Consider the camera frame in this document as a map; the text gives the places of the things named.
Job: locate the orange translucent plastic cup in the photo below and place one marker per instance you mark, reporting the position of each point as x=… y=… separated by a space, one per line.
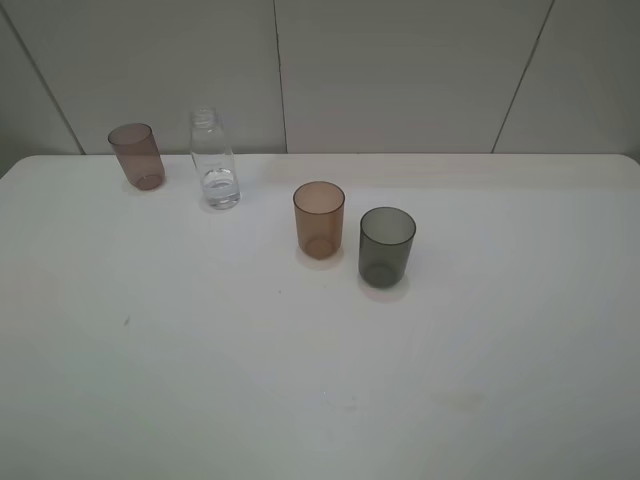
x=319 y=213

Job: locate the grey translucent plastic cup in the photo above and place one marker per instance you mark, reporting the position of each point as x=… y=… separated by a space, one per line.
x=385 y=242

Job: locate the pink translucent plastic cup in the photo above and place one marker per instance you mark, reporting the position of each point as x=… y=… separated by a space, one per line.
x=135 y=148

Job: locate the clear plastic water bottle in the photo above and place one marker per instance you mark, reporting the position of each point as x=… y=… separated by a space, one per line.
x=213 y=159

